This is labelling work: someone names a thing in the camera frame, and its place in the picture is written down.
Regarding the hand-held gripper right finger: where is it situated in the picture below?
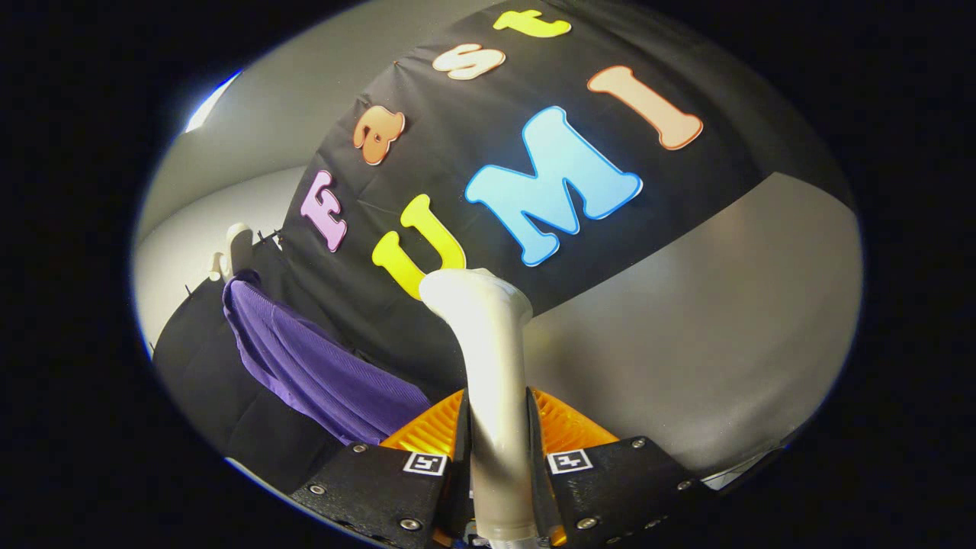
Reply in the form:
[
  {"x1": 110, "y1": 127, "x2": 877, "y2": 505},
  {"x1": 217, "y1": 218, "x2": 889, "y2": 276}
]
[{"x1": 526, "y1": 387, "x2": 718, "y2": 549}]

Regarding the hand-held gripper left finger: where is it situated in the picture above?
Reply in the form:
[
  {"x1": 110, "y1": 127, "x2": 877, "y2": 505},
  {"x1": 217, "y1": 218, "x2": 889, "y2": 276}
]
[{"x1": 290, "y1": 387, "x2": 472, "y2": 549}]

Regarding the white garment steamer head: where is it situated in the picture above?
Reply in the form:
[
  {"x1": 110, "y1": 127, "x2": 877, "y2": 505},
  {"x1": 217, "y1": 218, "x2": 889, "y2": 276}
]
[{"x1": 419, "y1": 268, "x2": 538, "y2": 544}]

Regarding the purple corduroy jacket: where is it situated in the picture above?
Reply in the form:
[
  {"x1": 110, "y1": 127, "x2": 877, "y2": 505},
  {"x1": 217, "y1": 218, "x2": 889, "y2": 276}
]
[{"x1": 223, "y1": 276, "x2": 434, "y2": 447}]

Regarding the white clothes hanger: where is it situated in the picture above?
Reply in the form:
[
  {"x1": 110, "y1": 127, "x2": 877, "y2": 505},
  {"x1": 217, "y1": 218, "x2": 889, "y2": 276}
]
[{"x1": 210, "y1": 223, "x2": 256, "y2": 281}]

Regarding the beige cabinet with dark top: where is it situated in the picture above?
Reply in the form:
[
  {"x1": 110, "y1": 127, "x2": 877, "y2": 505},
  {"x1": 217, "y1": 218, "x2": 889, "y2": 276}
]
[{"x1": 526, "y1": 172, "x2": 864, "y2": 477}]

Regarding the large ceiling light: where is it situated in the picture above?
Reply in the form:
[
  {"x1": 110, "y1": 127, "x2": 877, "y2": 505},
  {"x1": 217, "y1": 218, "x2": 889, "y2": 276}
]
[{"x1": 183, "y1": 70, "x2": 243, "y2": 134}]

